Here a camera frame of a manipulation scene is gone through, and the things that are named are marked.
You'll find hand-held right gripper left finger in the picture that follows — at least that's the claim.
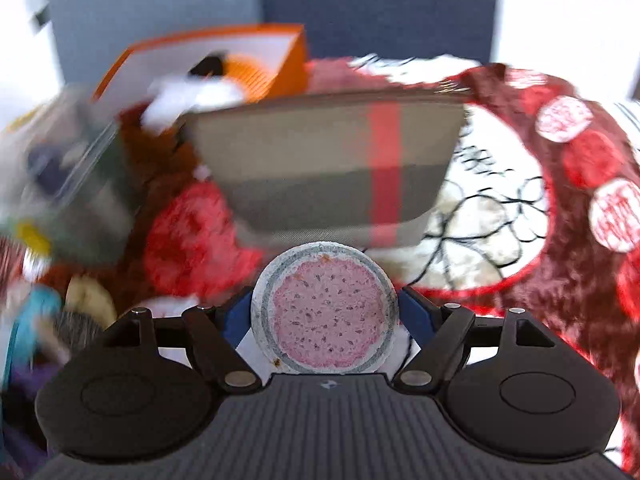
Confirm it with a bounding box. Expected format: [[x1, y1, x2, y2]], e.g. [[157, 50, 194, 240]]
[[102, 290, 263, 395]]

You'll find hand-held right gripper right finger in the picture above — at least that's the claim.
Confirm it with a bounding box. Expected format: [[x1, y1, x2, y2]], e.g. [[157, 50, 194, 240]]
[[394, 286, 551, 395]]

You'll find round white pink-printed sponge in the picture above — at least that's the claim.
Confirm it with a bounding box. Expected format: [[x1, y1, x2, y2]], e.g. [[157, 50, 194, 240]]
[[250, 241, 400, 375]]

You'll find pale yellow soft toy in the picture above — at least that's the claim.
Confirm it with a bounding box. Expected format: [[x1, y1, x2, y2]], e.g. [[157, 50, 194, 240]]
[[65, 275, 118, 326]]

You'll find teal wipes packet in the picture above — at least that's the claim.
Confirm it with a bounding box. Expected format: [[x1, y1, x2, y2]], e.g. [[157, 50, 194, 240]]
[[2, 285, 63, 396]]

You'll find purple fleece cloth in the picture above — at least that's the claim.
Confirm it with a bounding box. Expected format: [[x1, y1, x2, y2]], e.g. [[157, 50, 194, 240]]
[[0, 360, 66, 476]]

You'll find white plush toy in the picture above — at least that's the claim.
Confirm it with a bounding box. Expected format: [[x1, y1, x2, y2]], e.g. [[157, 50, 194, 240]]
[[140, 55, 251, 133]]

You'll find orange honeycomb silicone mat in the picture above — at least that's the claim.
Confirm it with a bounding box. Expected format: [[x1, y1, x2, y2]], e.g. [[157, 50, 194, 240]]
[[222, 52, 281, 103]]

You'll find orange cardboard box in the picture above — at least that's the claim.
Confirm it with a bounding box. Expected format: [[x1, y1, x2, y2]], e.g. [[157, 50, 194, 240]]
[[92, 24, 308, 111]]

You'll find white towel with red print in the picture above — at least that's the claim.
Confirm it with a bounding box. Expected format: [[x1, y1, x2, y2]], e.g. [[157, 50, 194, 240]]
[[134, 294, 203, 317]]

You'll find red printed blanket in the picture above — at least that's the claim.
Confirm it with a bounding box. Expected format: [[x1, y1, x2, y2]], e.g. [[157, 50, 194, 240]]
[[115, 55, 640, 471]]

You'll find white brown-speckled fuzzy cloth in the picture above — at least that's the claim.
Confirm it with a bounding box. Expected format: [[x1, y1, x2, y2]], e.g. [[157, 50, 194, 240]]
[[52, 309, 118, 356]]

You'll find plaid fabric pouch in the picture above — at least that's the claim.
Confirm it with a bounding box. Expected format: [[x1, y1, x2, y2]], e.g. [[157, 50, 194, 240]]
[[180, 87, 468, 248]]

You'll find clear plastic storage box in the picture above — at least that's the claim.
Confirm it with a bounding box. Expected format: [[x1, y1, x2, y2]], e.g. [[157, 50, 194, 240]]
[[0, 85, 146, 266]]

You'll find white cabinet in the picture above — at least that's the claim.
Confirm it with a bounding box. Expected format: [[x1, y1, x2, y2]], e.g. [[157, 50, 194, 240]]
[[0, 0, 66, 91]]

